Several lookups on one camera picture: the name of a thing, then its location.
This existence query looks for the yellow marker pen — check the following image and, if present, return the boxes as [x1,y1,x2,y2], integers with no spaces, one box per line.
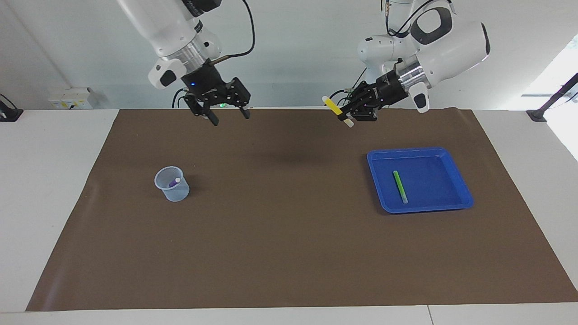
[322,96,354,128]

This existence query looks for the black angled stand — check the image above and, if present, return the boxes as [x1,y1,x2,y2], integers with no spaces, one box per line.
[526,72,578,122]

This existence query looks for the white wall socket box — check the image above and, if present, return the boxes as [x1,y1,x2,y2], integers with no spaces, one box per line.
[48,87,93,110]

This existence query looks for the black table clamp device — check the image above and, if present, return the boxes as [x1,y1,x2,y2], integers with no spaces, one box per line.
[0,93,24,122]

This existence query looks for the translucent plastic cup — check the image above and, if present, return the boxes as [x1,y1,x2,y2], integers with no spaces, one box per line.
[154,166,190,202]

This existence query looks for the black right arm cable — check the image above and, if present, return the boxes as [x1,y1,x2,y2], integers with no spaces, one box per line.
[212,0,256,64]

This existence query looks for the green marker pen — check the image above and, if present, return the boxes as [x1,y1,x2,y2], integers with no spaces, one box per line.
[393,170,409,204]

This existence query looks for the blue plastic tray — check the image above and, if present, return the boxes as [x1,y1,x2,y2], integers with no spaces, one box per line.
[367,147,475,214]

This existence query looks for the black left base cables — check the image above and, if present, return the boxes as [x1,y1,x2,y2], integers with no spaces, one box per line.
[327,68,367,107]

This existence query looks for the brown table mat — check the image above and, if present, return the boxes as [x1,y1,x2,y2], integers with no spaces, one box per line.
[26,108,578,312]

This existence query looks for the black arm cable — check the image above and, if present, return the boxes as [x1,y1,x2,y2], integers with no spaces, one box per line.
[384,0,452,37]
[212,0,256,64]

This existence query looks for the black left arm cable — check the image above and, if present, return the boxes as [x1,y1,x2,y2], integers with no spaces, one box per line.
[384,0,452,37]

